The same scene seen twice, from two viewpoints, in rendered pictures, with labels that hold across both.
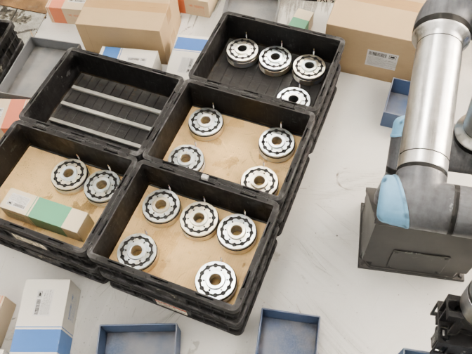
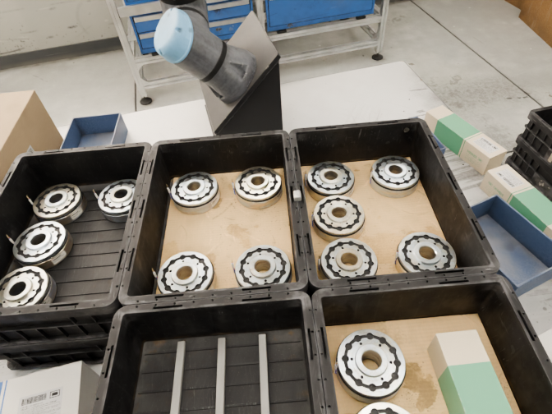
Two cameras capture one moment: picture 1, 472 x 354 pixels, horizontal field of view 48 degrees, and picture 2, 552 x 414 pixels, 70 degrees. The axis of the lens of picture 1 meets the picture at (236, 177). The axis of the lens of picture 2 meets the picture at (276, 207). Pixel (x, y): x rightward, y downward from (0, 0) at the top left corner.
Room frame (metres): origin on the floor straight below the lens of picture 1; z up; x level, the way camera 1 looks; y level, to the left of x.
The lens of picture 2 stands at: (0.98, 0.51, 1.47)
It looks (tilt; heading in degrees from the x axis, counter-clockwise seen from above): 48 degrees down; 243
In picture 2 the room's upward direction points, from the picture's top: 5 degrees counter-clockwise
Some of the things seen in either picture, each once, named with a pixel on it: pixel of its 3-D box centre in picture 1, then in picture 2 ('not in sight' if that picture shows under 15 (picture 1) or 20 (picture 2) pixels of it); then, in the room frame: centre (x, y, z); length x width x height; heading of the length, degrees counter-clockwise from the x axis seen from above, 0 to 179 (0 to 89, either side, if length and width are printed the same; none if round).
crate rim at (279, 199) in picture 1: (230, 137); (218, 205); (0.85, 0.00, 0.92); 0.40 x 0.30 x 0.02; 63
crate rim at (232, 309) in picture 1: (185, 230); (376, 191); (0.59, 0.14, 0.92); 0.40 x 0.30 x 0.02; 63
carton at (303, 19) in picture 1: (293, 38); not in sight; (1.39, -0.25, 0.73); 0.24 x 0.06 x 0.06; 149
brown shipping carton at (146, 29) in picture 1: (130, 22); not in sight; (1.50, 0.32, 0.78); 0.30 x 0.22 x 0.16; 75
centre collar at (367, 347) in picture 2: (102, 185); (371, 360); (0.78, 0.37, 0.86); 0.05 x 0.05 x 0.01
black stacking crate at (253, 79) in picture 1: (267, 71); (72, 236); (1.12, -0.13, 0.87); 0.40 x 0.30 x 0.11; 63
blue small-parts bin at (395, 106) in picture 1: (417, 108); (94, 144); (1.02, -0.60, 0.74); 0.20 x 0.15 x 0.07; 65
